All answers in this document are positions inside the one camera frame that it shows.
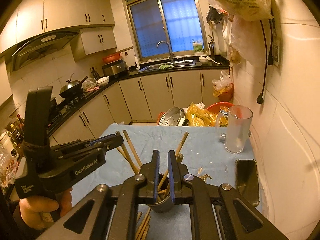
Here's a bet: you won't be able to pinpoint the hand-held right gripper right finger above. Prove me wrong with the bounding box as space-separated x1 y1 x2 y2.
167 150 290 240

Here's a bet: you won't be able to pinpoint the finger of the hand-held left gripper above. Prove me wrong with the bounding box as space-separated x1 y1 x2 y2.
59 136 124 162
51 133 121 153

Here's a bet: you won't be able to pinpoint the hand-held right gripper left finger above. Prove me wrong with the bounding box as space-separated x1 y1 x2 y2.
40 150 160 240

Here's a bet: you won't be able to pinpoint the black utensil holder cup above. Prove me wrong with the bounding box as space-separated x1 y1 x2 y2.
149 172 175 213

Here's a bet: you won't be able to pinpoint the bundle of wooden chopsticks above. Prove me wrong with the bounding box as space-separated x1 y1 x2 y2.
135 207 152 240

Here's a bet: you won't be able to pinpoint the person's left hand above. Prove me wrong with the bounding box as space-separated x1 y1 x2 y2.
19 185 73 230

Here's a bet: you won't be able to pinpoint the dark sauce bottles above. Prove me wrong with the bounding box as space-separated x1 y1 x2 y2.
7 114 26 148

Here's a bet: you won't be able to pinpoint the paper scraps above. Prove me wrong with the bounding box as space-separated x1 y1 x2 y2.
197 167 214 181

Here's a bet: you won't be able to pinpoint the gas stove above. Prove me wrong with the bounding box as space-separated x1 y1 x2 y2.
47 94 84 130

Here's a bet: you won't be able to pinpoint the blue table cloth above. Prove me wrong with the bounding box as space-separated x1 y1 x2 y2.
71 123 263 240

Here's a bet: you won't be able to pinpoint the clear plastic food bag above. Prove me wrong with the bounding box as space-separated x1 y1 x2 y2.
0 147 20 188

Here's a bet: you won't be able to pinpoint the black wok with lid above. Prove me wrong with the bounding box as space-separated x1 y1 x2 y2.
59 74 89 98

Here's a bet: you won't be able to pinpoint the perforated steel steamer tray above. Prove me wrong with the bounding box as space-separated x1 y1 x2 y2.
157 107 188 127

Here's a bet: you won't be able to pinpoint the small plastic bag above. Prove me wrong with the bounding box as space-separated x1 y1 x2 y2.
83 78 100 92

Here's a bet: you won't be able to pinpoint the beige base cabinets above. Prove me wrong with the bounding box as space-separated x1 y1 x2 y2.
47 69 231 144

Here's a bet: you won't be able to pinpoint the crumpled yellow plastic bag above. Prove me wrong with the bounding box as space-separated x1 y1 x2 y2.
186 102 229 127

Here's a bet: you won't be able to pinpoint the black kitchen countertop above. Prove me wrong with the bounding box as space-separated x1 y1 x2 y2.
5 56 230 140

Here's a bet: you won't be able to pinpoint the silver countertop appliance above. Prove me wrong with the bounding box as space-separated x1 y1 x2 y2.
102 60 127 77

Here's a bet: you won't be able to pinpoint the black smartphone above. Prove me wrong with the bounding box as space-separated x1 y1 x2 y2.
235 159 260 207

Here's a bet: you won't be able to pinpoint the clear glass mug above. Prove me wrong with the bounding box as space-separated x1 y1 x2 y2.
215 106 253 155

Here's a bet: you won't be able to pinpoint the red plastic basin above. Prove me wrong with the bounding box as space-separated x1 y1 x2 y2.
101 52 121 64

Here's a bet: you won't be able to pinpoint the black range hood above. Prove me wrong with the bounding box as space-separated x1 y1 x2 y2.
11 30 83 72

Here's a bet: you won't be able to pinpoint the large red basin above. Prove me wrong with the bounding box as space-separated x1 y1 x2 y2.
206 102 236 114

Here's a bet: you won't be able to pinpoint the steel kitchen sink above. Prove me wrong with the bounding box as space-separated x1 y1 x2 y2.
138 59 197 73

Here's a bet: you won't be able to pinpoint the yellow and red hanging bag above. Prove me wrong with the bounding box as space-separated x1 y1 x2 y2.
212 70 235 98

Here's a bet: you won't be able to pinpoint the chrome sink faucet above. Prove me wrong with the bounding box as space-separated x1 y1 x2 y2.
157 41 175 63

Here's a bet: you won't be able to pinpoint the white bowl with spoon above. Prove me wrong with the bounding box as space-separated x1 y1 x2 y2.
198 56 222 65

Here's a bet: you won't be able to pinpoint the green detergent bottle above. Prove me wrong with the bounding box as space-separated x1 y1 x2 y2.
192 39 204 56

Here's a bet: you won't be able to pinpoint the kitchen window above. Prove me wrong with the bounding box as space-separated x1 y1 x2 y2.
122 0 210 63

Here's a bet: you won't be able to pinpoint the clear hanging plastic bags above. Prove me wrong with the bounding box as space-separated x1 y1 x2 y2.
222 15 266 66

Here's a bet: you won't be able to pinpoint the small beige wall cabinet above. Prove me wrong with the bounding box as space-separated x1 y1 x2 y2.
71 26 118 62

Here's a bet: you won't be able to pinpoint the tall beige wall cabinets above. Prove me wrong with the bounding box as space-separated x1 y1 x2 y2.
0 0 116 53

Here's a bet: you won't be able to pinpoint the black power cable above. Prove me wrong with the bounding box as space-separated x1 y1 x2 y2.
256 19 276 104

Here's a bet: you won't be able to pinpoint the wall socket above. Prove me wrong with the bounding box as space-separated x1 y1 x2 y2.
272 36 281 68

